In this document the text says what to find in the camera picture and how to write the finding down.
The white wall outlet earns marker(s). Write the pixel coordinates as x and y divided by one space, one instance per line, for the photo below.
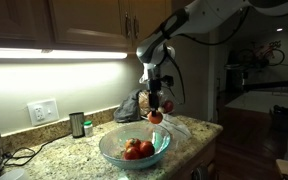
42 112

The stainless steel cup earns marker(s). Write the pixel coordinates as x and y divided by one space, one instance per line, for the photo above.
77 121

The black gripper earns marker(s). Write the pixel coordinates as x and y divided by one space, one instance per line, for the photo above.
154 87

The red tomato left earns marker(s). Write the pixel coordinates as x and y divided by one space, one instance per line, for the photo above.
132 142

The orange peach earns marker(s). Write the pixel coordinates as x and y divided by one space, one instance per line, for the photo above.
155 118

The under-cabinet light strip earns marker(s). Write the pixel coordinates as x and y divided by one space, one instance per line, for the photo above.
19 53

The glass bowl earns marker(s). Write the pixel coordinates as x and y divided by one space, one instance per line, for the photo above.
112 145

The red tomato middle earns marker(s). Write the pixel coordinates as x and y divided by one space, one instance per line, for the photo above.
132 153

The wooden upper cabinet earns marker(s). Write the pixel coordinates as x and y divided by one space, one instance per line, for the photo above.
93 25

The wooden cabinet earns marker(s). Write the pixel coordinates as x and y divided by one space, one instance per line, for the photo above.
93 25
200 167

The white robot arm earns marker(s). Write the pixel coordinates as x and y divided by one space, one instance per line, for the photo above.
200 16

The wooden lower cabinet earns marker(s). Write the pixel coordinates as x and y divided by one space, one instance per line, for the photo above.
200 167

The bread loaf in bag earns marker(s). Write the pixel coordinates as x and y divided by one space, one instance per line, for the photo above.
143 101

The gray cloth bag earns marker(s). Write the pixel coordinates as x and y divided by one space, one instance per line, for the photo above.
129 110

